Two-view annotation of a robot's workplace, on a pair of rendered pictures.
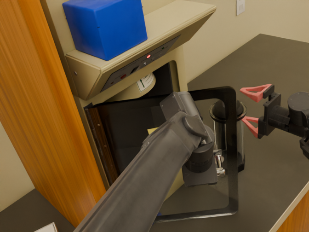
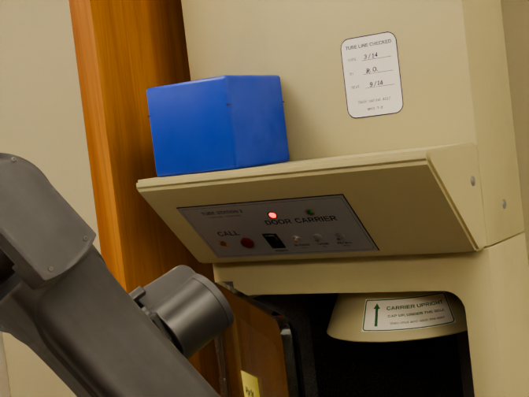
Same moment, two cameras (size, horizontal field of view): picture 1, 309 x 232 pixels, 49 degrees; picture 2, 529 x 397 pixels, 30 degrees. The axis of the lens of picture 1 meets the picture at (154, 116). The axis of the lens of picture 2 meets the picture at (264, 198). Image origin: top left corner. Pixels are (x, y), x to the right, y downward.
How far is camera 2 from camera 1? 0.99 m
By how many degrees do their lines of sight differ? 73
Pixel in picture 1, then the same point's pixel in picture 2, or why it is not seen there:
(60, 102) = (99, 215)
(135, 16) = (213, 118)
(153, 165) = not seen: outside the picture
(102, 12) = (156, 94)
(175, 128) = not seen: hidden behind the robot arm
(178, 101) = (164, 280)
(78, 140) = not seen: hidden behind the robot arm
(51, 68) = (96, 159)
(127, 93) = (342, 321)
